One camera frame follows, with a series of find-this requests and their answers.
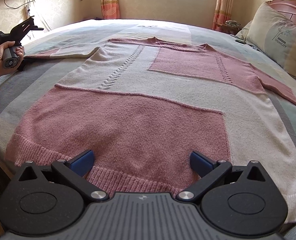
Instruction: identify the pink and white knit sweater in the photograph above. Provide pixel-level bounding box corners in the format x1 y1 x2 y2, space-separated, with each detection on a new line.
5 37 296 212

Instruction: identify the operator left hand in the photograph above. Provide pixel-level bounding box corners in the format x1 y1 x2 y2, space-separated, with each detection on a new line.
0 41 25 77

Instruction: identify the patchwork pastel bed sheet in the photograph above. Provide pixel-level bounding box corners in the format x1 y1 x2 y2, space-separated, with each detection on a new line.
0 18 296 233

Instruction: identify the near patchwork pillow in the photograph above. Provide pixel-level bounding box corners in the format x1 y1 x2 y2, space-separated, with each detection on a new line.
247 2 296 77

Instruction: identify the patchwork pillow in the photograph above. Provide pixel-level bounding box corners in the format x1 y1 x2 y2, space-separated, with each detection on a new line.
247 2 296 77
236 21 252 40

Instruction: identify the far patchwork pillow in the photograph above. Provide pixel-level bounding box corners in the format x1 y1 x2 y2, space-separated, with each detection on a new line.
236 21 252 40

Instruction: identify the wooden nightstand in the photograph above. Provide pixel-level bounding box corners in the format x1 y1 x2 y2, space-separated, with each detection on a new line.
216 24 239 35

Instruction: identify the wooden headboard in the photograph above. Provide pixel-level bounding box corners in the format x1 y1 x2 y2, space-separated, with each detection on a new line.
267 0 296 24

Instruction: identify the right orange curtain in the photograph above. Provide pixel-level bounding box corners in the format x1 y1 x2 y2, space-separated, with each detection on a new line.
212 0 234 31

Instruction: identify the white wall power strip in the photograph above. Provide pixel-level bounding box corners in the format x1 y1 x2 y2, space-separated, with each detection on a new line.
25 5 31 19

